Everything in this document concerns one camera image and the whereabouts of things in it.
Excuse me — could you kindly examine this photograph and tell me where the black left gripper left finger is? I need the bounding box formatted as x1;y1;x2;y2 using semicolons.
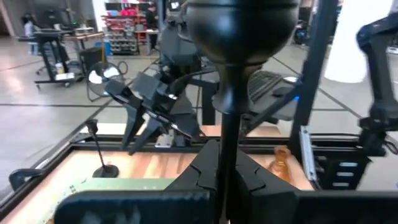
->
54;139;220;224

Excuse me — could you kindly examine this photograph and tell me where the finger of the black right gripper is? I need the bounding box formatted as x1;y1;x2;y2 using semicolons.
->
104;80;146;149
128;116;170;156

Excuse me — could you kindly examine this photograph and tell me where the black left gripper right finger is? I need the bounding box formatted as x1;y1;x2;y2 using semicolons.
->
231;149;398;224

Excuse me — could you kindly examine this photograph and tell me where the black metal candlestick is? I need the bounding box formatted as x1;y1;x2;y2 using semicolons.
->
85;119;120;179
185;0;301;224

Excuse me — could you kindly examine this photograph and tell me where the amber glass candle holder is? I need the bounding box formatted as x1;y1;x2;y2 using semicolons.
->
267;145;295;184

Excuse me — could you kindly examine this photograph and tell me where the black jointed mount arm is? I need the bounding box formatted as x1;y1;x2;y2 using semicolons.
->
356;12;398;156

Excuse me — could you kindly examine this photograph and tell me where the black desk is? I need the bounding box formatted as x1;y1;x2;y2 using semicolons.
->
189;70;301;125

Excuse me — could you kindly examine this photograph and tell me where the black floor fan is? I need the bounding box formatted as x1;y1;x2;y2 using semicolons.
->
86;60;125;103

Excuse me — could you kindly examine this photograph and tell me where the black slotted box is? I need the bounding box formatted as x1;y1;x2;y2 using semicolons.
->
322;148;371;191

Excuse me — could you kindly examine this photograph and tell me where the silver aluminium extrusion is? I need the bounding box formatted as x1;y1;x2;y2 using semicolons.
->
299;125;322;190

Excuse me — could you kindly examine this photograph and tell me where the black bin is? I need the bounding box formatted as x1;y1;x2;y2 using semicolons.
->
78;46;107;74

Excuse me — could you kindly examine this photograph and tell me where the red parts bin rack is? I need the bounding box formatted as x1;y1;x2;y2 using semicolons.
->
103;0;147;56

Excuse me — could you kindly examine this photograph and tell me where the person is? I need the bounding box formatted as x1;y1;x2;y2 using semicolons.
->
21;14;37;56
145;2;160;52

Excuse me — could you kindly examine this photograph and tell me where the black keyboard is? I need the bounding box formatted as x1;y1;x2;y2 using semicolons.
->
248;70;283;102

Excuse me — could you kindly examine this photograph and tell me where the black computer mouse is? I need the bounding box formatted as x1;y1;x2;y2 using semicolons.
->
273;86;292;96

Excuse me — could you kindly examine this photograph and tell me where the black wheeled cart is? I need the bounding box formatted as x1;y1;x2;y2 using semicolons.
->
17;28;80;88

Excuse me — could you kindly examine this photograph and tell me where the white round column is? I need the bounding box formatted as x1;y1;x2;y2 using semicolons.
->
324;0;393;84

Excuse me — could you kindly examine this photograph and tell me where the silver metal bracket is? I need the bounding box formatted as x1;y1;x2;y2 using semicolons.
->
154;129;175;149

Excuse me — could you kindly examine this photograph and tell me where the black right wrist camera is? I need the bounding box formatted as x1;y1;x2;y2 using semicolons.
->
130;71;170;100

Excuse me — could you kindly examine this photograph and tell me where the black table frame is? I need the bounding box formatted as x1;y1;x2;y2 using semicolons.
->
0;132;374;218

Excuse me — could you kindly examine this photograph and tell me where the black diagonal frame brace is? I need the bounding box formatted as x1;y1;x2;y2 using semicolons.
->
245;88;301;133

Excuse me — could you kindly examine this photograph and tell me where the black frame handle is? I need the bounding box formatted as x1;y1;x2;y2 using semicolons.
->
8;167;44;191

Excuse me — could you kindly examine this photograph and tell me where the black frame post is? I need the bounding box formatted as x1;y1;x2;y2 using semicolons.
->
287;0;340;153

